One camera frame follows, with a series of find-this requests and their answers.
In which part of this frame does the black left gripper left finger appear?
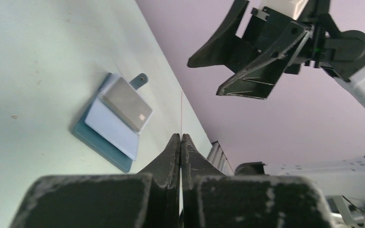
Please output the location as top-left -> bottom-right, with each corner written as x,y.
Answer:
10,133 -> 180,228

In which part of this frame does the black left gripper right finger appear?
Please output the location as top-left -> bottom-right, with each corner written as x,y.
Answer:
181,134 -> 334,228

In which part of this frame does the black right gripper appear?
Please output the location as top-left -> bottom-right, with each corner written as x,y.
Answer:
187,0 -> 330,99

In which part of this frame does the blue card holder wallet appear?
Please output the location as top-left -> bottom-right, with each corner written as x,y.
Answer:
71,73 -> 151,173

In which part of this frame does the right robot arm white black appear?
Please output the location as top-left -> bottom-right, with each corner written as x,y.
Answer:
187,0 -> 365,109

